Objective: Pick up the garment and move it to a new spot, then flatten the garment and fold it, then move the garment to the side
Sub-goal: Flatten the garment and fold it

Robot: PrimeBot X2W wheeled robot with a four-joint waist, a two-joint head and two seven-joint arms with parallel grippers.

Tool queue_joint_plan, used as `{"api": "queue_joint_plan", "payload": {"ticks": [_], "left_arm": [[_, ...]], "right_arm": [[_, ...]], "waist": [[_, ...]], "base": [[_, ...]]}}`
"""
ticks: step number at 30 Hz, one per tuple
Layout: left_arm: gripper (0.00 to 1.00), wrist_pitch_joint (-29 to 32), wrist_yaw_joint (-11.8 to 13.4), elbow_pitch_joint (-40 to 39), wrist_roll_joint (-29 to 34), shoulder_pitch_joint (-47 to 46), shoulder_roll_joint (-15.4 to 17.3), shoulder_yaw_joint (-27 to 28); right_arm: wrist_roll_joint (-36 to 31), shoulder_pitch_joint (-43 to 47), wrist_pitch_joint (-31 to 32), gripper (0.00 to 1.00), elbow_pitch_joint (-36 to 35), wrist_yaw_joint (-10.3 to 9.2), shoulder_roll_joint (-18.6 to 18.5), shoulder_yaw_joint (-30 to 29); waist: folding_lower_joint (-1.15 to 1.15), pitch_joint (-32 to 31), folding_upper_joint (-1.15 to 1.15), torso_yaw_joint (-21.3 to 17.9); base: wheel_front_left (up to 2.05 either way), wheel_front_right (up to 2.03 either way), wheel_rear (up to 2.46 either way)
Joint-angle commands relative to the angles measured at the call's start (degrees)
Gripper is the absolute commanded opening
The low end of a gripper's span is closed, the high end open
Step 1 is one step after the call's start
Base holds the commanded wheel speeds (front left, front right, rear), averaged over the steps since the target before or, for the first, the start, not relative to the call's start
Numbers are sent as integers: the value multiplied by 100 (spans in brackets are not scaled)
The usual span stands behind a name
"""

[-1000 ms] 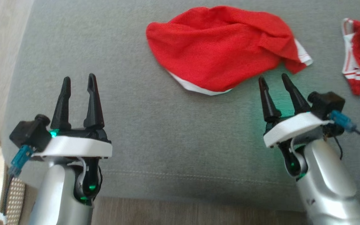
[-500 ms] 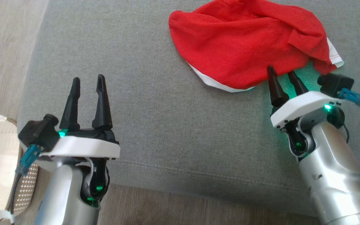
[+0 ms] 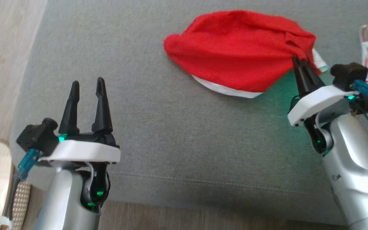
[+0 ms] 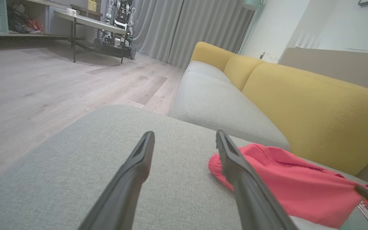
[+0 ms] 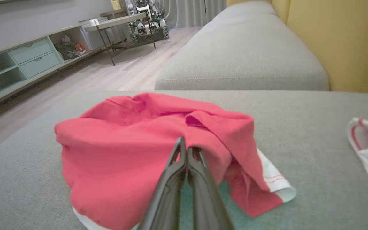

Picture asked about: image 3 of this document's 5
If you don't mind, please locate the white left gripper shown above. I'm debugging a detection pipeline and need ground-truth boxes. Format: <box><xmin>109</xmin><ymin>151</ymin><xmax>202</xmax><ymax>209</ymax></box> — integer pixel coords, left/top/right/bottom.
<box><xmin>39</xmin><ymin>77</ymin><xmax>121</xmax><ymax>166</ymax></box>

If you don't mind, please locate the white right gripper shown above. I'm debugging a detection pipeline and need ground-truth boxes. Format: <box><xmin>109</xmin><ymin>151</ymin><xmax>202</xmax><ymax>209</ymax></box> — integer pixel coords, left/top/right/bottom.
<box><xmin>287</xmin><ymin>55</ymin><xmax>360</xmax><ymax>127</ymax></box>

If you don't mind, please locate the red jersey with white trim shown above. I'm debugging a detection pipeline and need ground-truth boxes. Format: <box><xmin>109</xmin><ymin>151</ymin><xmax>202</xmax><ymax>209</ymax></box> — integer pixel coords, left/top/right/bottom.
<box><xmin>163</xmin><ymin>10</ymin><xmax>329</xmax><ymax>99</ymax></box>

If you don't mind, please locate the wide grey sofa seat cushion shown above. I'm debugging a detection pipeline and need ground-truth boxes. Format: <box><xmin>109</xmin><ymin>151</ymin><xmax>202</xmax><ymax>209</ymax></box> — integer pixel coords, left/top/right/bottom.
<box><xmin>10</xmin><ymin>0</ymin><xmax>368</xmax><ymax>226</ymax></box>

